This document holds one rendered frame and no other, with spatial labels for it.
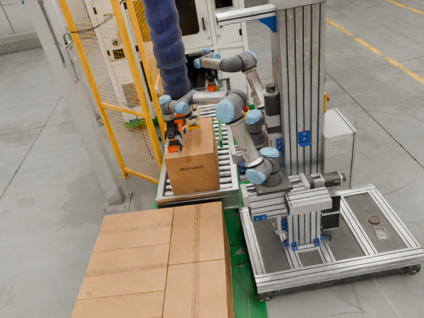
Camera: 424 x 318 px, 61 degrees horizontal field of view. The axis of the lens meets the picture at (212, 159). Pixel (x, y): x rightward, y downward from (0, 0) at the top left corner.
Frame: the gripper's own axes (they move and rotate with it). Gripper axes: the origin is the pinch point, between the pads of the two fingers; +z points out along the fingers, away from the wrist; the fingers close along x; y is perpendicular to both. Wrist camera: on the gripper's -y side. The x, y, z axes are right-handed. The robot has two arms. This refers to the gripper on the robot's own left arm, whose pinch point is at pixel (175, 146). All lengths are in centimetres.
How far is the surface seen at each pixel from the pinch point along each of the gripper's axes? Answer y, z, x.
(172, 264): -42, 70, 13
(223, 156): 82, 69, -25
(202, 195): 22, 65, -7
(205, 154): 30.1, 30.4, -15.1
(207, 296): -69, 69, -12
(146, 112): 97, 20, 41
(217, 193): 22, 65, -20
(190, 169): 30, 43, -1
